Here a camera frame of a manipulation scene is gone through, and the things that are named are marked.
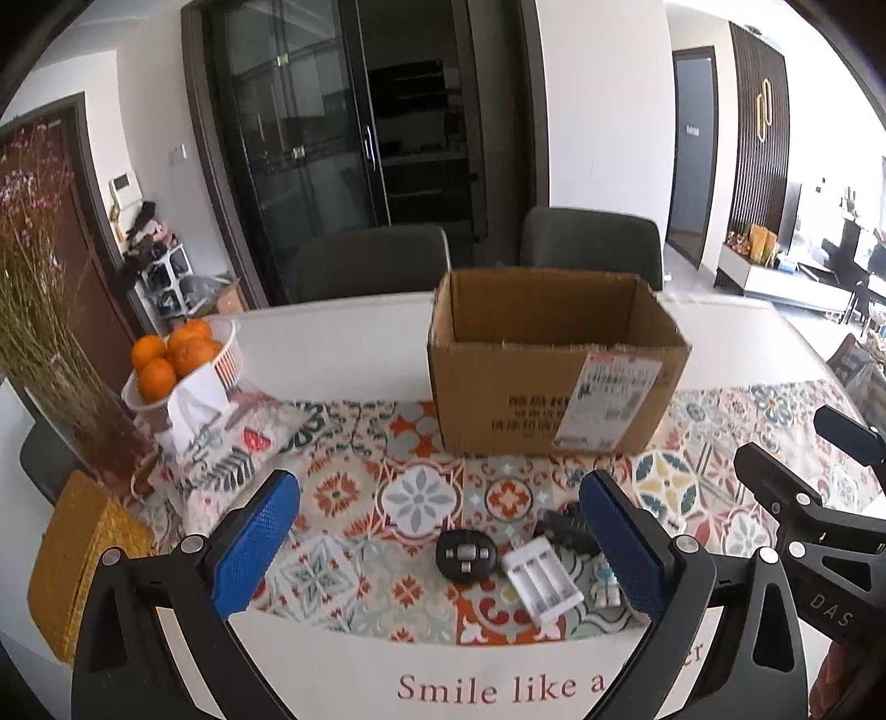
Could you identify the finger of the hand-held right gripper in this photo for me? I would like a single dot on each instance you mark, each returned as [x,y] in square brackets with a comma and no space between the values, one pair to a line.
[855,439]
[775,484]

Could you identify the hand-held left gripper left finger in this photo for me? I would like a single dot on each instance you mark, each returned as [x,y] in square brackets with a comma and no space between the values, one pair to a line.
[256,543]

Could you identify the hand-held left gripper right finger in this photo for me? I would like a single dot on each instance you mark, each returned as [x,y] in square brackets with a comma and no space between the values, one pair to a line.
[623,547]

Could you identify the small astronaut figurine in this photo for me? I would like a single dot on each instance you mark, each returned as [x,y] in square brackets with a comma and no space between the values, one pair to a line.
[606,588]

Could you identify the black power adapter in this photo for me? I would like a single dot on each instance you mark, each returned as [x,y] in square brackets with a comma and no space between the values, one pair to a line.
[564,529]

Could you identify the white battery charger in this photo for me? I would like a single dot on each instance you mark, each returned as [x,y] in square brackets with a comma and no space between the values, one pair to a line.
[540,578]

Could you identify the black round gadget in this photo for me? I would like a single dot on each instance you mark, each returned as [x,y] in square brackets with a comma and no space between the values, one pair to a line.
[465,557]

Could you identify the brown cardboard box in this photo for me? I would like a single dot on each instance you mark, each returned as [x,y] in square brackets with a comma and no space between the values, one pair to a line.
[498,388]

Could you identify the floral fabric tissue box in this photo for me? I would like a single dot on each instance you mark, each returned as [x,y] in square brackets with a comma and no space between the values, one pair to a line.
[228,450]

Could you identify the patterned tablecloth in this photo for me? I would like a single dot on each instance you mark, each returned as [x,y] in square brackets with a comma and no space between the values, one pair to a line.
[415,491]

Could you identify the white low cabinet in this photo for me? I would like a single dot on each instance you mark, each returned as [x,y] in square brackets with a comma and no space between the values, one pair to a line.
[782,280]

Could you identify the white plastic fruit basket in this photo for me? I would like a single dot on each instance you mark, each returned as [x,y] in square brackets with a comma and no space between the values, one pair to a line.
[228,367]

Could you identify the yellow woven box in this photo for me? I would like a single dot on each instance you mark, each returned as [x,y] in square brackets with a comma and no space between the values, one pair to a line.
[76,568]

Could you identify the orange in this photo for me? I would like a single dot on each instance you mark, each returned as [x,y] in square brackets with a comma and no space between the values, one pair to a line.
[188,331]
[156,381]
[195,358]
[149,352]

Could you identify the glass vase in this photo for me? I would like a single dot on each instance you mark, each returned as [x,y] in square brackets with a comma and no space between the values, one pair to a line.
[83,429]

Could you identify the dark grey dining chair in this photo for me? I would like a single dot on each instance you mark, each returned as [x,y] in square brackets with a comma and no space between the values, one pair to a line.
[374,263]
[45,460]
[588,239]

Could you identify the small cardboard box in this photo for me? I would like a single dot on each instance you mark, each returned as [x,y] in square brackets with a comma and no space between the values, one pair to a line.
[232,298]

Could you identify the white shoe rack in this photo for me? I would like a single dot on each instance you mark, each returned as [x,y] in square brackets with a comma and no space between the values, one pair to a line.
[159,277]

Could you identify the grey room door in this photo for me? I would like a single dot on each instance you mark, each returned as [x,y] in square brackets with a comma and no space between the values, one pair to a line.
[692,159]

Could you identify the dried flower bouquet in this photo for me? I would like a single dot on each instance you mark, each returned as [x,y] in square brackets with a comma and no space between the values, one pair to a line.
[34,277]

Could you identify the brown entrance door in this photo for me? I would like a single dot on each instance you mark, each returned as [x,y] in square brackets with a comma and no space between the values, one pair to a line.
[83,228]

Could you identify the white intercom panel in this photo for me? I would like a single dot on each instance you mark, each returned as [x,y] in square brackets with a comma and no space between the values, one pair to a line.
[123,197]

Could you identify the dark glass sliding door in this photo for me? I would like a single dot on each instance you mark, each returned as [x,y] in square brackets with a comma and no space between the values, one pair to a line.
[297,138]

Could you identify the dark slatted wall panel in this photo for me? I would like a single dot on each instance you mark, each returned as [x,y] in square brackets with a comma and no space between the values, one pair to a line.
[751,173]

